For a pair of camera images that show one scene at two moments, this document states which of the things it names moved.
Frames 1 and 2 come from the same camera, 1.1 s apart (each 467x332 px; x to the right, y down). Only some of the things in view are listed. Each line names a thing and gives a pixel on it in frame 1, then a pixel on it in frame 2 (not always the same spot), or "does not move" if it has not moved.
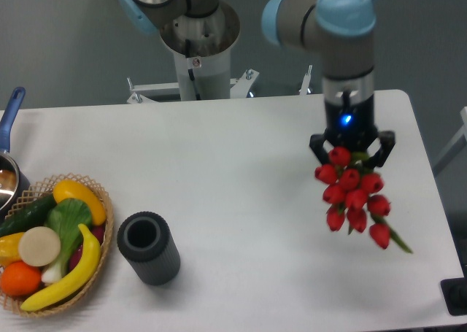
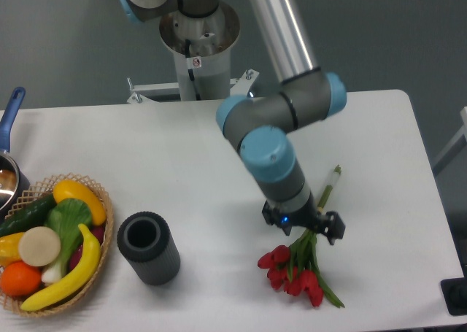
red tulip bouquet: [351, 197] -> [295, 269]
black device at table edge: [454, 295] does not move
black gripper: [352, 125] -> [330, 225]
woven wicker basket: [40, 190] does not move
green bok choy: [66, 217] does not move
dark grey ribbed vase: [144, 239] does not move
